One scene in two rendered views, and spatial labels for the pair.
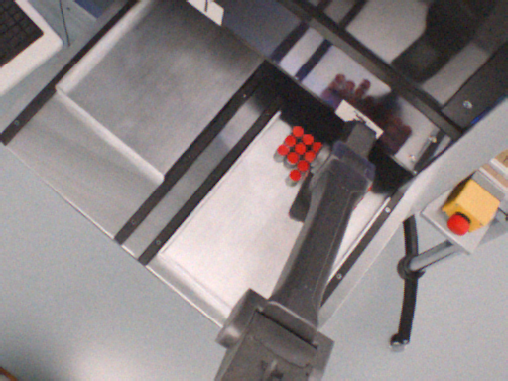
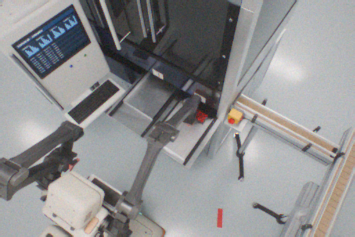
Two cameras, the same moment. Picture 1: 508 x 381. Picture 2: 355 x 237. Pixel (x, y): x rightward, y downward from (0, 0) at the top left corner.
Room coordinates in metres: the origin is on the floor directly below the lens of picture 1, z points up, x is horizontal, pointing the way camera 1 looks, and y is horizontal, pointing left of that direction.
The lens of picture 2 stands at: (-0.39, -0.25, 2.47)
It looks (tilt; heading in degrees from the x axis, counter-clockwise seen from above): 64 degrees down; 11
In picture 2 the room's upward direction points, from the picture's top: 5 degrees counter-clockwise
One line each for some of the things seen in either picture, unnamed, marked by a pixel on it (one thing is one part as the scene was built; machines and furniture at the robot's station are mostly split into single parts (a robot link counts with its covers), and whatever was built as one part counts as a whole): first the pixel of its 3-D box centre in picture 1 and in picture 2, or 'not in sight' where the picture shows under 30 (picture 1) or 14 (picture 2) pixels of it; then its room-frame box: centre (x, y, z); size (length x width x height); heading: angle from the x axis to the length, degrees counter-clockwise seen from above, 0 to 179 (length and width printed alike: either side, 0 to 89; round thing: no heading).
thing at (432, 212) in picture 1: (463, 206); (237, 120); (0.40, -0.52, 0.87); 0.14 x 0.13 x 0.02; 151
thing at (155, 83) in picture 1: (169, 66); (152, 93); (0.56, 0.09, 0.90); 0.34 x 0.26 x 0.04; 151
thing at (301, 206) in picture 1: (321, 192); (190, 115); (0.33, -0.20, 1.05); 0.10 x 0.07 x 0.07; 165
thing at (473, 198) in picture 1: (472, 202); (235, 115); (0.38, -0.49, 1.00); 0.08 x 0.07 x 0.07; 151
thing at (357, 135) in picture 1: (347, 154); (193, 102); (0.37, -0.22, 1.14); 0.11 x 0.09 x 0.12; 158
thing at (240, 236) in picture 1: (277, 227); (182, 129); (0.29, -0.16, 0.90); 0.34 x 0.26 x 0.04; 151
